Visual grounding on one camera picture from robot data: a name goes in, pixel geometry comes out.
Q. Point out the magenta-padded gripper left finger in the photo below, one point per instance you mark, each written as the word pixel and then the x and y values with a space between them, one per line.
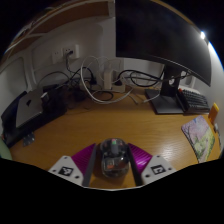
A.
pixel 83 160

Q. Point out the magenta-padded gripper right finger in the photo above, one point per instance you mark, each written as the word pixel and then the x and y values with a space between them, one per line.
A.
pixel 141 159

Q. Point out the transparent computer mouse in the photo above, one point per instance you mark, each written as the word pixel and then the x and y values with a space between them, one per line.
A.
pixel 114 158

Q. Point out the cherry blossom print mouse pad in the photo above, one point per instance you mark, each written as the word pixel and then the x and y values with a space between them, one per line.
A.
pixel 200 138

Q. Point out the black box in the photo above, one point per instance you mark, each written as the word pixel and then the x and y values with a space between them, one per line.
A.
pixel 13 133

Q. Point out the white power strip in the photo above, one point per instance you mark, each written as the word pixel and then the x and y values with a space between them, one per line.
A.
pixel 118 88

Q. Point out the silver mini computer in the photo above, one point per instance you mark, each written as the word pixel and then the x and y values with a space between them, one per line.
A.
pixel 29 107

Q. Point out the dark grey mechanical keyboard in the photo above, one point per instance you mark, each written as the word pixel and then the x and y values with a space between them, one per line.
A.
pixel 196 101

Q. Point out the pale green container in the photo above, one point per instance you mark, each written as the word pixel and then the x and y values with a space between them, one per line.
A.
pixel 4 150

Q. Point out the white charger block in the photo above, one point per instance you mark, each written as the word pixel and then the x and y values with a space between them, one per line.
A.
pixel 107 79

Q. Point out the orange jar with yellow lid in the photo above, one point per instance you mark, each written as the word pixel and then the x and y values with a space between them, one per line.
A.
pixel 214 112

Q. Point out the black curved computer monitor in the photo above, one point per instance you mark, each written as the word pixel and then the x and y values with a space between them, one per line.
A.
pixel 160 30

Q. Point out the white wall socket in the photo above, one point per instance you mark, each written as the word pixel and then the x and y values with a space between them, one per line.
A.
pixel 72 51
pixel 57 56

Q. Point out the wooden wall shelf unit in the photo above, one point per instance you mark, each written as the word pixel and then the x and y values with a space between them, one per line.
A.
pixel 63 16

